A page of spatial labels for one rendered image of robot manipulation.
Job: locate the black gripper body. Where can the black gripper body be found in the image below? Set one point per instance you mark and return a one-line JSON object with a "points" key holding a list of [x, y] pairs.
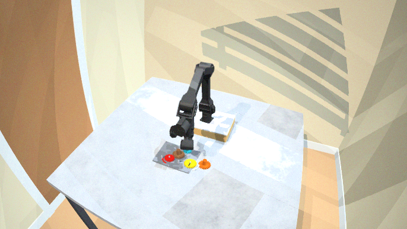
{"points": [[187, 143]]}

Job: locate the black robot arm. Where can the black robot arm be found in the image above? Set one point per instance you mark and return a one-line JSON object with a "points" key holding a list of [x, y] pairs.
{"points": [[188, 103]]}

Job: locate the red gear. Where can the red gear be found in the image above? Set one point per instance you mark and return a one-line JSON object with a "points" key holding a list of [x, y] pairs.
{"points": [[169, 159]]}

